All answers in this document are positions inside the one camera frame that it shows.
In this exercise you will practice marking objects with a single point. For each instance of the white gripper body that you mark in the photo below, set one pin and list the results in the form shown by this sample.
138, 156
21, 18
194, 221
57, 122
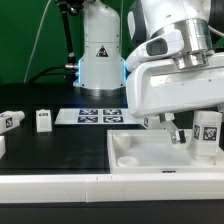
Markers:
159, 87

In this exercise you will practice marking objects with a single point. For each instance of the white sheet with tags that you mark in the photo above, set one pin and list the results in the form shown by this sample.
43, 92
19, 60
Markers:
97, 116

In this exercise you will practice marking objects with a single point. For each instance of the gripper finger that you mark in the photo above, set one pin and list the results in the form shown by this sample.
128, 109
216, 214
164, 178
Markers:
166, 121

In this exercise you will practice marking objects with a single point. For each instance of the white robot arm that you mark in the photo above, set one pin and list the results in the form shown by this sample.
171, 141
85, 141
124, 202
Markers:
102, 70

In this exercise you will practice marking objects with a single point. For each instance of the white front fence bar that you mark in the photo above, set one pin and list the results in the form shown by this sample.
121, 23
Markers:
108, 188

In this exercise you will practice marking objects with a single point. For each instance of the white square tabletop part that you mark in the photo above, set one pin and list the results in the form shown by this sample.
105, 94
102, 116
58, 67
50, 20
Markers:
151, 151

